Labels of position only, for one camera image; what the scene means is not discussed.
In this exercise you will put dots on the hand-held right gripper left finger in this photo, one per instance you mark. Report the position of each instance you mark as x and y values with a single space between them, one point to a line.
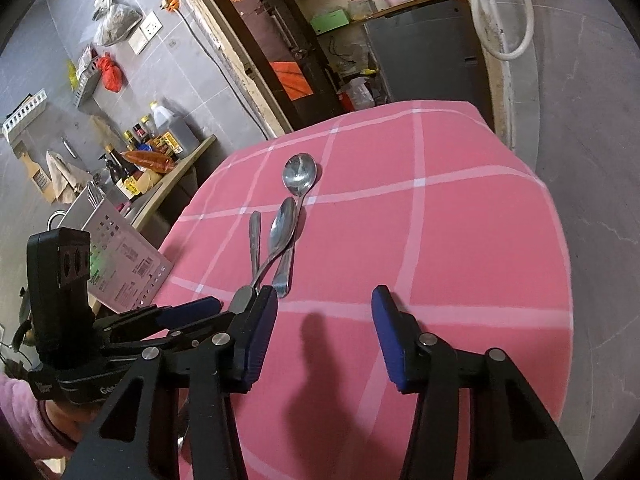
257 340

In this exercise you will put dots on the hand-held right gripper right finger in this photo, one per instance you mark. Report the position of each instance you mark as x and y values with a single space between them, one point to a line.
392 340

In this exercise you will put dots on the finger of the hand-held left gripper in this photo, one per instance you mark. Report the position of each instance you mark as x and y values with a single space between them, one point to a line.
190 312
200 327

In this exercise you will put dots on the white perforated utensil basket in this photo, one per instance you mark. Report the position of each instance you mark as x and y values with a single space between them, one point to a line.
127 255

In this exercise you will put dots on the steel fork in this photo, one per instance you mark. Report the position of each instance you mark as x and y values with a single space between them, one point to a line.
95 195

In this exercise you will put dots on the slim steel utensil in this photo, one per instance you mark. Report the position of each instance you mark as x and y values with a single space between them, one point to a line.
255 240

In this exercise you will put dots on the small steel spoon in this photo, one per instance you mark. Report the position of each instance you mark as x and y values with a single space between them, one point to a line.
282 225

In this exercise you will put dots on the large steel spoon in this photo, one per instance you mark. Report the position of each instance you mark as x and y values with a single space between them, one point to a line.
300 172

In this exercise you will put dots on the person's left hand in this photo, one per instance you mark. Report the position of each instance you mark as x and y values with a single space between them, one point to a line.
75 417

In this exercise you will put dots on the beige dish towel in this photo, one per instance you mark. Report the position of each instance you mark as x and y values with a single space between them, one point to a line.
67 177

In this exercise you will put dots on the pink checked tablecloth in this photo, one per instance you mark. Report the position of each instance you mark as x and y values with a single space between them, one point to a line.
400 240

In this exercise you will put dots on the wooden grater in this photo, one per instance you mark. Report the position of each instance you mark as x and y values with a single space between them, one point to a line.
32 167

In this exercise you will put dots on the dark pump sauce bottle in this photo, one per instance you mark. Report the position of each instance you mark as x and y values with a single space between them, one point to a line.
117 167

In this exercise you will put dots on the hanging metal tool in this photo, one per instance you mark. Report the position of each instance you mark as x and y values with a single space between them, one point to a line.
68 146

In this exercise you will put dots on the orange snack packet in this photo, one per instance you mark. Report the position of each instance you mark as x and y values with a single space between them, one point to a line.
150 160

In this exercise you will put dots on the large dark vinegar jug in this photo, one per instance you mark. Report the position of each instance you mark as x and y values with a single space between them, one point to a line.
172 130

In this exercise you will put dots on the red plastic bag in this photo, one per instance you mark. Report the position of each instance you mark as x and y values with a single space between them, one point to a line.
110 75

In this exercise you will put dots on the plastic bags on floor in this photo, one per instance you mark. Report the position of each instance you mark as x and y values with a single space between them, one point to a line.
357 94

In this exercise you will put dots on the clear bag of dried goods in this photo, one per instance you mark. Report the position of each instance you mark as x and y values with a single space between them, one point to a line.
117 20

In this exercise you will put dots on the grey cabinet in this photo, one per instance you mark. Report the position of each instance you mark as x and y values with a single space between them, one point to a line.
425 55

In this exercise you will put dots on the orange plug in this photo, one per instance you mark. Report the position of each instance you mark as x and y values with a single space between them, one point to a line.
170 3

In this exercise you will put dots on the dark door with sunflower sticker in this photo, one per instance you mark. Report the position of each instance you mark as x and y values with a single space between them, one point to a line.
270 35

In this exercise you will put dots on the green box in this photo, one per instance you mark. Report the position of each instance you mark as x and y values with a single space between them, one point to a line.
330 21

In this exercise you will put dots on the wooden storage shelf unit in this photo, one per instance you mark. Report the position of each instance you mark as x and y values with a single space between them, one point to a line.
360 15

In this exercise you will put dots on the white wall basket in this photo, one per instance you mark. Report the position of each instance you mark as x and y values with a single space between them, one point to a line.
22 112

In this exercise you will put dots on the grey wall shelf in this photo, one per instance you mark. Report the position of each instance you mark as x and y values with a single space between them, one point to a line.
87 82

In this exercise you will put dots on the white wall switch panel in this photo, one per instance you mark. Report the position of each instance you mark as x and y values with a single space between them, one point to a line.
146 32

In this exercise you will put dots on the worn wooden door frame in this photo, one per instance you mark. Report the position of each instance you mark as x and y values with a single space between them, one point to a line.
235 60

